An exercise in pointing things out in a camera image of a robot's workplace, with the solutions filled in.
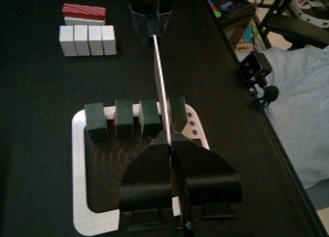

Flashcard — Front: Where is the black chair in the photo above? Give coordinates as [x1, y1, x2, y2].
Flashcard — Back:
[251, 0, 329, 50]

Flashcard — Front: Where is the box of colourful toys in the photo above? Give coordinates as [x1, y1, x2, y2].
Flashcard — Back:
[202, 0, 259, 53]

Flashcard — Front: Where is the white round gear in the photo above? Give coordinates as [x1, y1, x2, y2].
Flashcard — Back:
[289, 0, 329, 29]

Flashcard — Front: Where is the flat white toy block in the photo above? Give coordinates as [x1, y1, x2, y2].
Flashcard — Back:
[62, 16, 106, 27]

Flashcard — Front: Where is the light blue cloth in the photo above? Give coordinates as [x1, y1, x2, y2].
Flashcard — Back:
[234, 45, 329, 191]

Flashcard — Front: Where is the black clamp device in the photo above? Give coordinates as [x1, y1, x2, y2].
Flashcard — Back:
[246, 77, 279, 109]

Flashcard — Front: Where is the white rectangular toy block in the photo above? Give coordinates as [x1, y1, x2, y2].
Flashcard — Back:
[57, 25, 78, 58]
[99, 24, 118, 56]
[73, 24, 91, 57]
[87, 24, 105, 57]

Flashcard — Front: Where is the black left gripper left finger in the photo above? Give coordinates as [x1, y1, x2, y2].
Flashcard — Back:
[118, 130, 179, 233]

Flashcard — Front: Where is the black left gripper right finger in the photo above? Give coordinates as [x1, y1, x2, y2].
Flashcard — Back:
[170, 133, 243, 237]

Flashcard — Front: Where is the red striped toy block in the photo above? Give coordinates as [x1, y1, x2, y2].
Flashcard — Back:
[59, 3, 107, 21]

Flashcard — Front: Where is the black camera box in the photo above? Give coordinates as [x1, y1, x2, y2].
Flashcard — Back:
[237, 50, 274, 84]

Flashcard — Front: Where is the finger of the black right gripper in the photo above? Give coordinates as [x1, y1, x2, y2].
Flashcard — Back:
[127, 0, 157, 37]
[154, 0, 179, 37]

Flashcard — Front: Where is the dark green toy block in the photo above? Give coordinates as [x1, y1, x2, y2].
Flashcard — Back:
[83, 102, 109, 143]
[167, 95, 189, 133]
[113, 98, 134, 138]
[137, 98, 163, 139]

